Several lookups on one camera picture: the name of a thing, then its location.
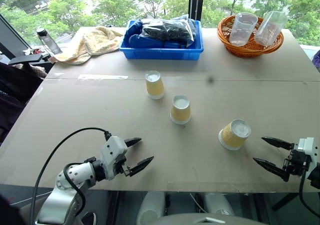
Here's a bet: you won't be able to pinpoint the yellow paper cup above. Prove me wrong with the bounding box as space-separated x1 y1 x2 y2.
144 70 166 100
218 118 252 152
169 94 192 126

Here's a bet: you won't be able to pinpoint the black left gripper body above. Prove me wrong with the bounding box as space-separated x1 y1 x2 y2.
114 154 133 178

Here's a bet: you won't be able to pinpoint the white thin cable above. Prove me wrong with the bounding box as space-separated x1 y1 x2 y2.
188 192 209 214

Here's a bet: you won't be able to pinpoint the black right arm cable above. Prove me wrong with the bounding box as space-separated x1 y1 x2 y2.
298 168 320 217

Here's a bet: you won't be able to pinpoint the clear plastic measuring cup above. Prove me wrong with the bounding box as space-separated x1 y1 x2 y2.
254 10 289 47
228 12 259 48

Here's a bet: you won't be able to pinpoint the pale yellow towel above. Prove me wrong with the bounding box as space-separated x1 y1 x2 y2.
50 25 125 66

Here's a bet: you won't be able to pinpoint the black office chair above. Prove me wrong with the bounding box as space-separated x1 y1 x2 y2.
0 53 45 144

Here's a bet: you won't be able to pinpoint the black items in clear bag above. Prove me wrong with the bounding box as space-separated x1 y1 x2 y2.
141 19 195 48

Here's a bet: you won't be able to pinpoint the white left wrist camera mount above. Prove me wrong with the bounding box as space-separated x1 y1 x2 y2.
100 135 129 180

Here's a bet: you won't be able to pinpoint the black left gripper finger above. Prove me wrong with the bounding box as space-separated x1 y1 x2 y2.
123 137 143 148
128 156 155 178

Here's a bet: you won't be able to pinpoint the black table leg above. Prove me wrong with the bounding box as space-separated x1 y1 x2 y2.
270 192 301 212

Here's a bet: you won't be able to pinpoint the blue plastic bin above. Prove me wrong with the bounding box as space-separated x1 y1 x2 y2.
118 19 205 60

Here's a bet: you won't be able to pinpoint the clear water bottle black cap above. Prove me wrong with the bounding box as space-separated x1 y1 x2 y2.
36 27 63 56

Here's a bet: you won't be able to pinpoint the grey robot torso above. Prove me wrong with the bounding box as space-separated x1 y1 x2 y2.
149 212 266 225

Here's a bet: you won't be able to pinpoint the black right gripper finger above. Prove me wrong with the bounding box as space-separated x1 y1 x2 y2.
260 136 295 151
252 157 291 183

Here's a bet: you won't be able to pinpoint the orange wicker basket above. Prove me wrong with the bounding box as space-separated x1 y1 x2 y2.
216 14 285 59

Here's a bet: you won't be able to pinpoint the black window frame post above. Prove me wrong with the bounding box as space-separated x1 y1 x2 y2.
188 0 206 22

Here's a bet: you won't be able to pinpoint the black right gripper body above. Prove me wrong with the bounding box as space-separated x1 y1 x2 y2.
282 148 312 178

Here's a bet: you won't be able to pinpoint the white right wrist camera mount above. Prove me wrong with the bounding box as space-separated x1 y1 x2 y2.
296 137 319 172

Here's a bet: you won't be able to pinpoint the purple cloth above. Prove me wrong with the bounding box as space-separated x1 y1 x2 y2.
311 49 320 73

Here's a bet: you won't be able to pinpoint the white rounded robot leg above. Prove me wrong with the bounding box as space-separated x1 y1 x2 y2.
135 191 166 225
201 192 236 217

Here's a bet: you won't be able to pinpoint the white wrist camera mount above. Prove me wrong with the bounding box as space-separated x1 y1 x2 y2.
100 135 129 180
296 137 319 172

